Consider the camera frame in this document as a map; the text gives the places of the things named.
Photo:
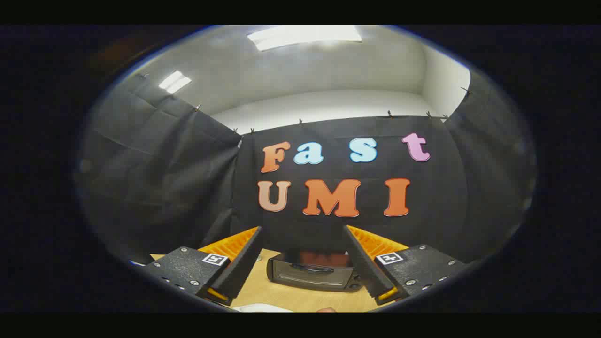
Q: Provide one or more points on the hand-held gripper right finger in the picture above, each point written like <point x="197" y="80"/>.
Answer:
<point x="361" y="263"/>

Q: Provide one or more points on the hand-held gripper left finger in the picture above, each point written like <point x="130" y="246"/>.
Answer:
<point x="242" y="263"/>

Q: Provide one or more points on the black toaster oven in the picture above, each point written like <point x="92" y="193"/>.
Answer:
<point x="305" y="277"/>

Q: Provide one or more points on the white plate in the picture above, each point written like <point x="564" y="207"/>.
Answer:
<point x="260" y="308"/>

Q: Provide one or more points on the small ceiling light panel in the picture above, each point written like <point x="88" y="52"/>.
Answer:
<point x="174" y="81"/>

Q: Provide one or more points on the large ceiling light panel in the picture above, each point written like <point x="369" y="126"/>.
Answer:
<point x="305" y="35"/>

